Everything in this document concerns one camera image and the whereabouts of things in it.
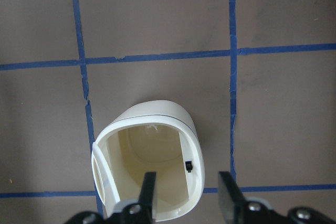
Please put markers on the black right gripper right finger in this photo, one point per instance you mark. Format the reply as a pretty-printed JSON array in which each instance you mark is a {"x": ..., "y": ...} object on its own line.
[{"x": 236, "y": 208}]

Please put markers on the white desktop trash can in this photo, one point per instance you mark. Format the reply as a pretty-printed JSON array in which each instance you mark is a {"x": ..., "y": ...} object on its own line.
[{"x": 155, "y": 136}]

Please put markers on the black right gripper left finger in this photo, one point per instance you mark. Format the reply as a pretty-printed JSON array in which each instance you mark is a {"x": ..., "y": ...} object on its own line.
[{"x": 141, "y": 209}]

